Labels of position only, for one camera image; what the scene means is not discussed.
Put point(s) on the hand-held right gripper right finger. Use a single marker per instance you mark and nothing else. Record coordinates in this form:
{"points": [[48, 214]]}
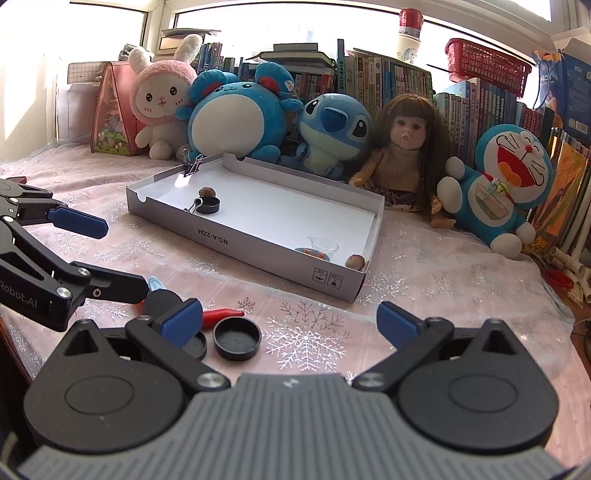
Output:
{"points": [[397, 324]]}

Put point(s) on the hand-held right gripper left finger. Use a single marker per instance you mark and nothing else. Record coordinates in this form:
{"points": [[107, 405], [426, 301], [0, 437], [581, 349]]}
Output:
{"points": [[182, 324]]}

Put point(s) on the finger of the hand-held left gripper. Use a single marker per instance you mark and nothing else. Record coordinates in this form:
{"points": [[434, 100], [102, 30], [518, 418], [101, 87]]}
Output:
{"points": [[115, 286], [76, 222]]}

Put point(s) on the black round cap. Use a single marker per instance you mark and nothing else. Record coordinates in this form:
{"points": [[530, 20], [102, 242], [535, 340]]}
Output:
{"points": [[208, 207], [159, 302], [238, 342], [198, 347]]}

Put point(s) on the light blue hair clip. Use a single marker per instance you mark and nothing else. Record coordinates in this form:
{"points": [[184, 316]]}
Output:
{"points": [[154, 283]]}

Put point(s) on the red plastic peg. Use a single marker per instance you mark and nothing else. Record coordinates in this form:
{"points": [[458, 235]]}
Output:
{"points": [[221, 316]]}

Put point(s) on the brown nut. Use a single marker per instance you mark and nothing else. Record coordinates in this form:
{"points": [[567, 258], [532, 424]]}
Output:
{"points": [[206, 191], [354, 262]]}

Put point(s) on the small clear plastic cup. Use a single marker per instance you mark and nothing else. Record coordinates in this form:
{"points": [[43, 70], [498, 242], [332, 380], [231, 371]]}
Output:
{"points": [[323, 244]]}

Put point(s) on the large black binder clip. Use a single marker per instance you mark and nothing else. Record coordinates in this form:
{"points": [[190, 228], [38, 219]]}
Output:
{"points": [[191, 208]]}

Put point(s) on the blue hair clip with bears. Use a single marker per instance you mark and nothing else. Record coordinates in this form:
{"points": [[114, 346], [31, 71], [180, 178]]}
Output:
{"points": [[314, 253]]}

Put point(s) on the white cardboard box tray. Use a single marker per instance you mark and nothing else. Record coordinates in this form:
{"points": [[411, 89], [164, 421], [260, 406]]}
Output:
{"points": [[286, 217]]}

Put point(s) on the pink snowflake cloth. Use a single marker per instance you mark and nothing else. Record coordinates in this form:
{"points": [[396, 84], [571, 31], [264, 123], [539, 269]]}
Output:
{"points": [[415, 286]]}

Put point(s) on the pink triangular toy box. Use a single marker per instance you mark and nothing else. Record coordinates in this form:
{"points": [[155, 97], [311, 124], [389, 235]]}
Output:
{"points": [[111, 120]]}

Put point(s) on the small silver binder clip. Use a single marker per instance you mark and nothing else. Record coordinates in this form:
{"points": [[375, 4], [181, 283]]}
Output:
{"points": [[191, 167]]}

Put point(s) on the pink rabbit plush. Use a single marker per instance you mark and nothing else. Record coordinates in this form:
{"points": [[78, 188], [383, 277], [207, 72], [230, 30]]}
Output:
{"points": [[159, 101]]}

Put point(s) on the white grid board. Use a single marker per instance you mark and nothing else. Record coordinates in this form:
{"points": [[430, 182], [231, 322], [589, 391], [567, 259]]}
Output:
{"points": [[83, 73]]}

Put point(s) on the brown-haired doll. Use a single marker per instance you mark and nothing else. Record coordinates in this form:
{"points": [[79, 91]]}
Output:
{"points": [[401, 161]]}

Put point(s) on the blue round mouse plush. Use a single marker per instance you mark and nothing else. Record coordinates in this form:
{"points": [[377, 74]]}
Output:
{"points": [[231, 124]]}

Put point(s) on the blue robot cat plush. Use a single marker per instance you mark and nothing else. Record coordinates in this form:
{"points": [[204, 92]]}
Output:
{"points": [[508, 157]]}

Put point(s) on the blue alien plush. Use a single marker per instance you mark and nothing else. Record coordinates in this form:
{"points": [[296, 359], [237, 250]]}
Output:
{"points": [[332, 129]]}

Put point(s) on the stack of grey books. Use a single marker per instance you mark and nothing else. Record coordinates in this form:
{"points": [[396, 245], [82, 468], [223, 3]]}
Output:
{"points": [[184, 40]]}

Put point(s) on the yellow folders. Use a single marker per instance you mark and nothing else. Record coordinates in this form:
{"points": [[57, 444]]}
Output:
{"points": [[568, 184]]}

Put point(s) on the row of books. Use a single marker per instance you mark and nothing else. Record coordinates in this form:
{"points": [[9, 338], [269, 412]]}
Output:
{"points": [[406, 78]]}

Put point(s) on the red plastic basket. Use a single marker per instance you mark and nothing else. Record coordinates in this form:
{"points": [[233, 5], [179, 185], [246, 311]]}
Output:
{"points": [[485, 64]]}

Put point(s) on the stack of dark books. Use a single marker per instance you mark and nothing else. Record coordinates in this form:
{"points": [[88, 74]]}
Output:
{"points": [[295, 55]]}

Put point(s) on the white and red thermos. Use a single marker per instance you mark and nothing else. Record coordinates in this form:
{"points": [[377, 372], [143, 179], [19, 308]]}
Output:
{"points": [[408, 46]]}

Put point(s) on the blue paper bag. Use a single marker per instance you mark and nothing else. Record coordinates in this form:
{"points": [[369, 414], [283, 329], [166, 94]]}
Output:
{"points": [[572, 83]]}

